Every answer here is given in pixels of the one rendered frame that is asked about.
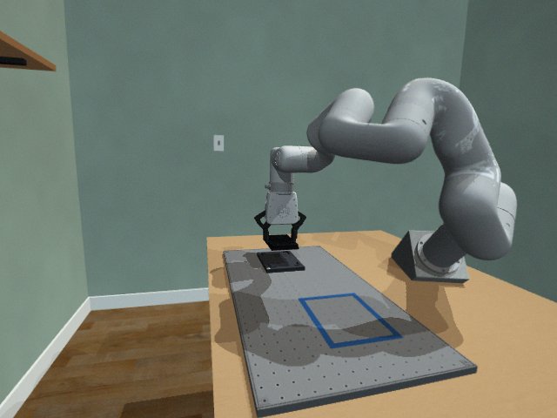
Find blue rectangular tape outline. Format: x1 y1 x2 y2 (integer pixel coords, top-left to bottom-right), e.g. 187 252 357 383
299 293 404 348

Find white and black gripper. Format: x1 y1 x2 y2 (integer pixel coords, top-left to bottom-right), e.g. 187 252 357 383
254 191 306 244

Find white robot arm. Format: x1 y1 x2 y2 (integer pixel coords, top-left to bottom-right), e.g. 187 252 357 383
265 78 517 274

